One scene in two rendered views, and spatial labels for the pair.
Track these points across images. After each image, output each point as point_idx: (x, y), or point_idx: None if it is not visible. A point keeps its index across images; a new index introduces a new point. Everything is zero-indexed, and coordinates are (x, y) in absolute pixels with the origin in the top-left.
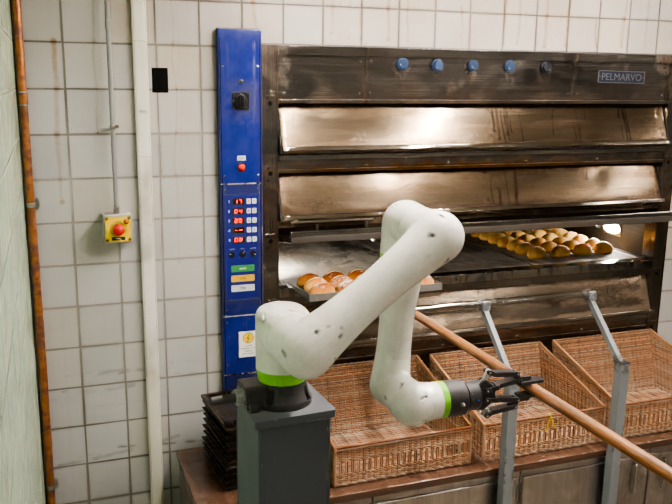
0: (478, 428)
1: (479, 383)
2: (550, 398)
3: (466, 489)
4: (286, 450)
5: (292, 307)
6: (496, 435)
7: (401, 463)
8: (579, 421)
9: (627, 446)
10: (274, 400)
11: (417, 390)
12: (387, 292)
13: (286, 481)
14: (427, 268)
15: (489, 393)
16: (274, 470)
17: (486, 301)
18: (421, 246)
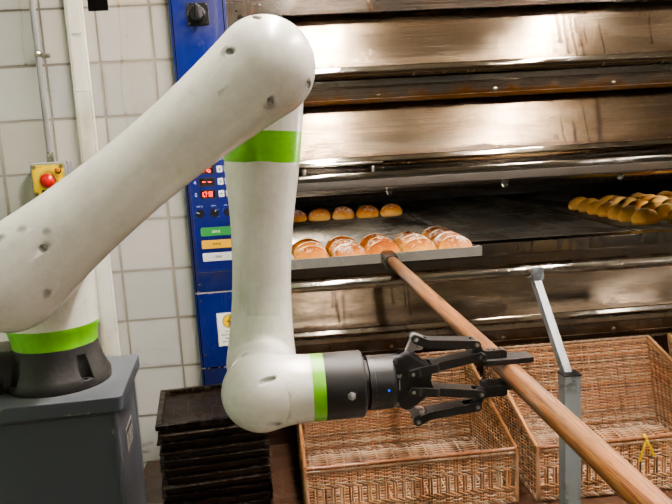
0: (531, 451)
1: (395, 359)
2: (527, 389)
3: None
4: (36, 465)
5: None
6: (557, 463)
7: (409, 496)
8: (565, 436)
9: (645, 499)
10: (20, 377)
11: (258, 366)
12: (141, 164)
13: None
14: (224, 118)
15: (418, 379)
16: (17, 499)
17: (537, 266)
18: (208, 73)
